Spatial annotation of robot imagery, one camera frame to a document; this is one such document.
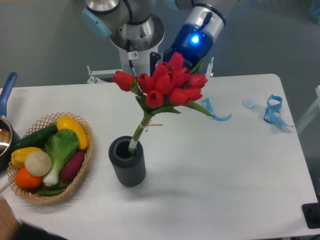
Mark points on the blue curved plastic strip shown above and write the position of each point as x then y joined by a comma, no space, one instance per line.
207,105

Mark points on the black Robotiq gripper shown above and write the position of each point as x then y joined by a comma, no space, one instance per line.
190,42

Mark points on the blue handled saucepan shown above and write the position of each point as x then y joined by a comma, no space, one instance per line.
8,136

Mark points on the red tulip bouquet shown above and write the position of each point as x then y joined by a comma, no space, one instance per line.
171,85

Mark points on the yellow squash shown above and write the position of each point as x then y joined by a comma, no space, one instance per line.
67,122

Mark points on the black device at table edge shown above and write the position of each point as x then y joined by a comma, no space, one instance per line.
311,212

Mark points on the pale blue bottle cap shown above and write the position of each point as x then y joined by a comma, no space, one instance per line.
248,103

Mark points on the dark grey ribbed vase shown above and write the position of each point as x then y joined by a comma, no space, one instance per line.
129,168

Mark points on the green bok choy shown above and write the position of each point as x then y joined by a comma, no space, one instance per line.
60,147

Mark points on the blue ribbon tangle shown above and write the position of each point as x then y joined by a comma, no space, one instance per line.
272,114

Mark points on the green cucumber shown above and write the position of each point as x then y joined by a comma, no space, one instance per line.
36,139

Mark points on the purple sweet potato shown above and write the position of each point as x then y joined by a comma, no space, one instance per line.
71,169

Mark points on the black sleeved forearm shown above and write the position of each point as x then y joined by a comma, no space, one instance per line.
29,232

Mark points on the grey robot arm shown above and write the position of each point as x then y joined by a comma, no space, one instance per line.
137,33

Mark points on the orange fruit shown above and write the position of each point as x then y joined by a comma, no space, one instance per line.
27,181

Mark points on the green pea pods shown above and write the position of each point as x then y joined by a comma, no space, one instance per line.
51,191

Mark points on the woven wicker basket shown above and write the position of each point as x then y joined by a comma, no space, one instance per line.
44,122

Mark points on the person's hand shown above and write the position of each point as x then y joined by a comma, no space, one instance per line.
8,222

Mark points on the white garlic bulb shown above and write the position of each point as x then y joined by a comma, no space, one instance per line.
38,163

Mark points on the white frame at right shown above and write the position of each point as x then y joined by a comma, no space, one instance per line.
310,113

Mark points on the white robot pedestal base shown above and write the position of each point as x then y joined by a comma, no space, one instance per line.
136,62

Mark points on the yellow bell pepper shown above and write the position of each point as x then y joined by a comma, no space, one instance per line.
19,156

